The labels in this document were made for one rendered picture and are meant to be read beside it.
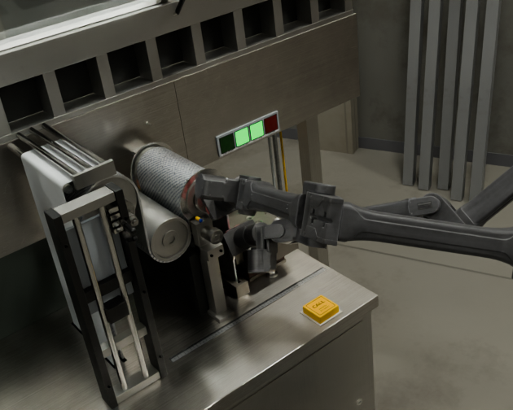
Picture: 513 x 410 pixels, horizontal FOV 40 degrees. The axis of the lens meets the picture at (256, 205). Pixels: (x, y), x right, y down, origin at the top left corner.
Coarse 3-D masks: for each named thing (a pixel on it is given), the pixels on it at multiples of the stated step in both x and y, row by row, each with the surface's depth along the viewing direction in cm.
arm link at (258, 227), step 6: (246, 228) 181; (252, 228) 177; (258, 228) 178; (246, 234) 180; (252, 234) 177; (258, 234) 177; (246, 240) 180; (252, 240) 178; (258, 240) 177; (264, 240) 177; (258, 246) 177; (264, 246) 177
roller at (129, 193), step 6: (108, 180) 163; (114, 180) 164; (120, 180) 165; (126, 180) 166; (96, 186) 162; (102, 186) 162; (120, 186) 166; (126, 186) 167; (132, 186) 168; (126, 192) 167; (132, 192) 168; (126, 198) 168; (132, 198) 169; (96, 210) 164; (90, 216) 163
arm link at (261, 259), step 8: (264, 232) 175; (272, 232) 174; (280, 232) 173; (272, 248) 177; (248, 256) 178; (256, 256) 177; (264, 256) 177; (272, 256) 177; (248, 264) 178; (256, 264) 176; (264, 264) 177; (272, 264) 177; (248, 272) 178; (256, 272) 176; (264, 272) 177; (272, 272) 179
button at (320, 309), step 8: (320, 296) 193; (312, 304) 190; (320, 304) 190; (328, 304) 189; (336, 304) 189; (304, 312) 191; (312, 312) 188; (320, 312) 187; (328, 312) 187; (336, 312) 189; (320, 320) 186
